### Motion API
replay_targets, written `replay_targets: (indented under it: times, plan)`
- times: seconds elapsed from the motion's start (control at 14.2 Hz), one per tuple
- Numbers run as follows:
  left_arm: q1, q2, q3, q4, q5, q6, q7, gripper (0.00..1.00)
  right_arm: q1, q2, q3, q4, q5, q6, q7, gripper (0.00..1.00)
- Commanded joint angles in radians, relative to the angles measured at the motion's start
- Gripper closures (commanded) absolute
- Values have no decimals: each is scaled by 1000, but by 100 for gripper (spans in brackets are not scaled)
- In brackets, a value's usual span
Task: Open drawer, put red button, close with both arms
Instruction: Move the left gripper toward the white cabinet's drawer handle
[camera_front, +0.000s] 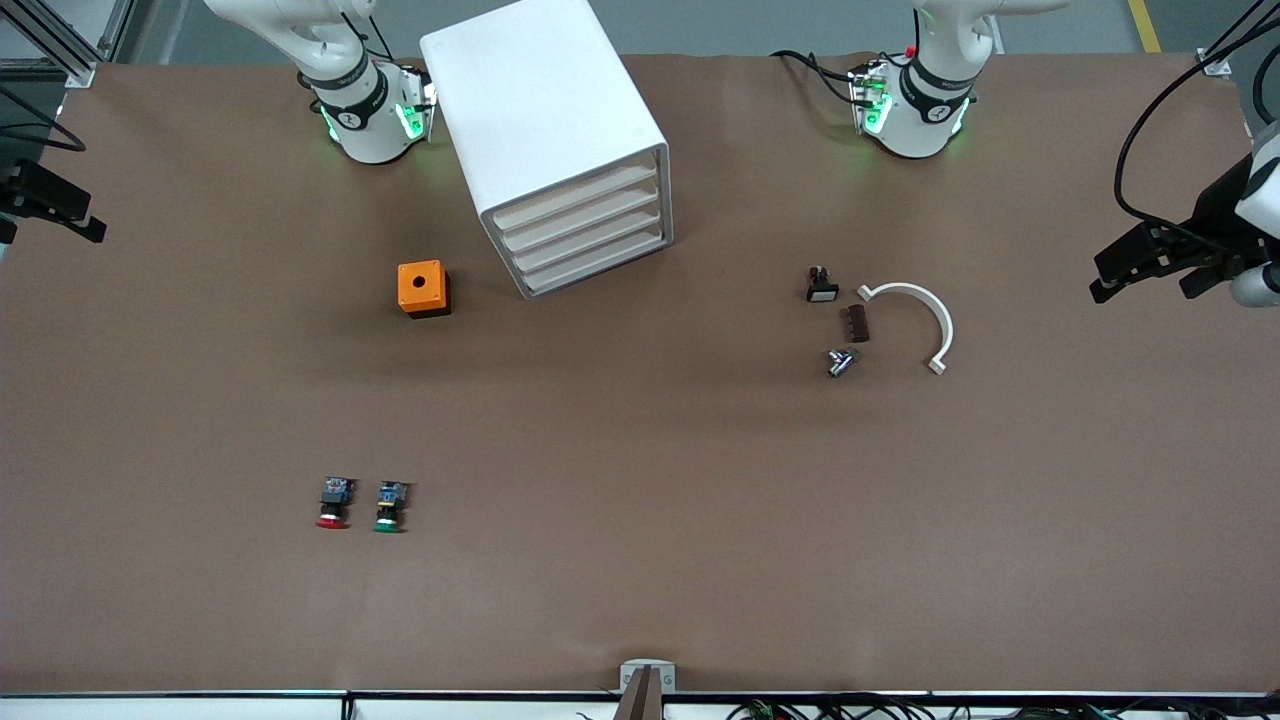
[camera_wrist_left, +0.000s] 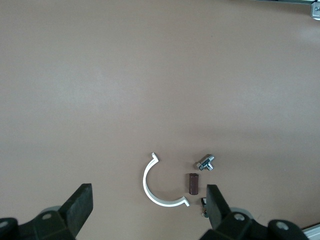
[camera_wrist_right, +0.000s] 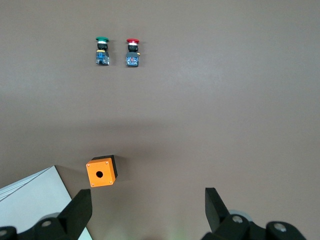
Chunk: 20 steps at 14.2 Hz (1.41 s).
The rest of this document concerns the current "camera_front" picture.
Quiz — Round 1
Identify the black arm base cable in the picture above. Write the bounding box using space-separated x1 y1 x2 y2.
770 50 863 104

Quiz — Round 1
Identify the black and white table rail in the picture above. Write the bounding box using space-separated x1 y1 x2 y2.
0 690 1280 720

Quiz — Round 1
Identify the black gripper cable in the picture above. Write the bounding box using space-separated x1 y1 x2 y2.
0 85 87 153
1115 0 1280 236

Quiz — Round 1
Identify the green push button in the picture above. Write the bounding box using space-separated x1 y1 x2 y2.
374 480 412 534

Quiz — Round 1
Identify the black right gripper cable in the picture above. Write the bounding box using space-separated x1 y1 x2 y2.
0 85 87 153

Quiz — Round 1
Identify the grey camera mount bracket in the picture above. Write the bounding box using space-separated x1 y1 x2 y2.
619 659 677 720

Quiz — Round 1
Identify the orange box with hole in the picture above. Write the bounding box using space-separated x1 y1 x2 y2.
398 260 452 319

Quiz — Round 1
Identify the white curved plastic bracket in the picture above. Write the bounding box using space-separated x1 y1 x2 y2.
857 282 955 376

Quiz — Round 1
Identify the bundle of black cables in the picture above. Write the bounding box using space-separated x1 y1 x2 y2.
725 697 1280 720

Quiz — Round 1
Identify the red mushroom push button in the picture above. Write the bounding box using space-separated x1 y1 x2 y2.
316 477 354 530

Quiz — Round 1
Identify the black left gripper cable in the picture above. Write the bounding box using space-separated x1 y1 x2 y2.
1115 0 1280 236

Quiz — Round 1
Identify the aluminium frame post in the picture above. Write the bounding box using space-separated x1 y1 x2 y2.
1198 0 1280 78
0 0 136 89

